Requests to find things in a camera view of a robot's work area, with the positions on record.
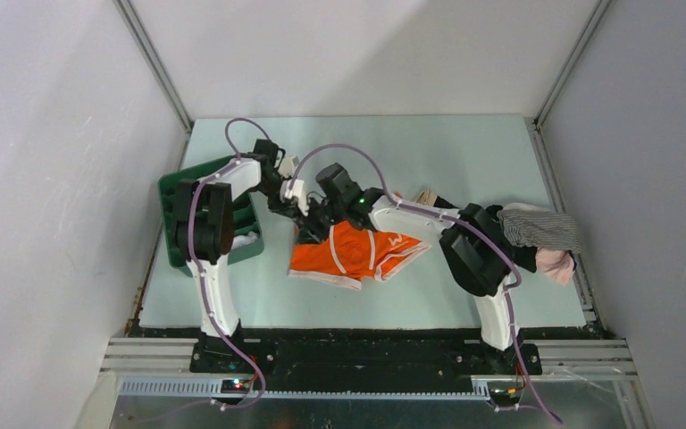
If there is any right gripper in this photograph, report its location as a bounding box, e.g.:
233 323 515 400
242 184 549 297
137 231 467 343
293 196 346 247

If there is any orange underwear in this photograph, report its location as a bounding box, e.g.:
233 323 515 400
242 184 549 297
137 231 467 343
289 222 431 290

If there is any white underwear black trim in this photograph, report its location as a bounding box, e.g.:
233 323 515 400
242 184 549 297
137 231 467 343
230 231 259 251

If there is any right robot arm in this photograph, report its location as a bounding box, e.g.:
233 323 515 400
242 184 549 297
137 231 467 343
280 164 522 374

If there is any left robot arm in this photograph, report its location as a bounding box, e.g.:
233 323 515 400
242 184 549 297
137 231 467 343
169 139 298 337

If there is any black underwear beige waistband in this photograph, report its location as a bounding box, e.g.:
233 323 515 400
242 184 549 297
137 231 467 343
414 188 538 273

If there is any pale pink underwear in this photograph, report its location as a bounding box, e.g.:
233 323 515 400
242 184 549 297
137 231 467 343
535 248 576 286

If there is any green divided tray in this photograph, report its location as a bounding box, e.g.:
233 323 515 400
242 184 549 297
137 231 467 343
158 156 264 277

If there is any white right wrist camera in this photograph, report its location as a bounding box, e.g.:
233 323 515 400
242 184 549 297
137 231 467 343
280 179 309 216

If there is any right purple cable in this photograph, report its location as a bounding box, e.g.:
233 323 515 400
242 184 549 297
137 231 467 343
286 143 563 425

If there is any purple cable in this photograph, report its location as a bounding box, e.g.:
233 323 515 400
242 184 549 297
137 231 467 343
141 117 273 423
286 143 563 425

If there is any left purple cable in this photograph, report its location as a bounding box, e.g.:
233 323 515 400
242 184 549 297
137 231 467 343
141 117 273 423

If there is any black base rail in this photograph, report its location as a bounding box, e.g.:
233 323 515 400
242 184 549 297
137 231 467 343
189 328 542 394

